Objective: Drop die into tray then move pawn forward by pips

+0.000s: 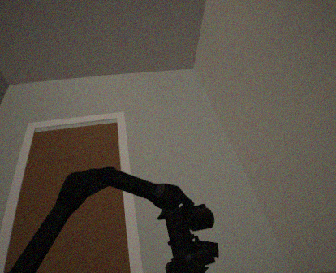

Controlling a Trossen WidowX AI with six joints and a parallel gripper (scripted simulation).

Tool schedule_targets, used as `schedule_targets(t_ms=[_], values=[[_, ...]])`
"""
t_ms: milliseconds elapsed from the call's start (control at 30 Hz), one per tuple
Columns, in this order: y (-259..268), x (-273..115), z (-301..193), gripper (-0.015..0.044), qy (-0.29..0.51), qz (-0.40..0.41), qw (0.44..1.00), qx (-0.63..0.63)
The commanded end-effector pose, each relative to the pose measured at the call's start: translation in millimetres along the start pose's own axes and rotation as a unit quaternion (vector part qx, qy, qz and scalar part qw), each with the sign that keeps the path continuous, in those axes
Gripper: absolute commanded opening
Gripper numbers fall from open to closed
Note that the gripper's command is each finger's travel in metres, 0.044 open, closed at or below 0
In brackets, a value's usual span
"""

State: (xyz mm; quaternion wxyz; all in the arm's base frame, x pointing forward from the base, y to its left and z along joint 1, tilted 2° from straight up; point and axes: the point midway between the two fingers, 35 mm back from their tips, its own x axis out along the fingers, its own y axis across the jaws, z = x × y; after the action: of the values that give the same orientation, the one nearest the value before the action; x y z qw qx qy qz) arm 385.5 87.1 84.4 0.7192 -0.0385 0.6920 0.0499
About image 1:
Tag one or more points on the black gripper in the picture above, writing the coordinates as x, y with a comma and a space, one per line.
186, 259

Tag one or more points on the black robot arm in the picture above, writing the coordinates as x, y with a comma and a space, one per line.
79, 185

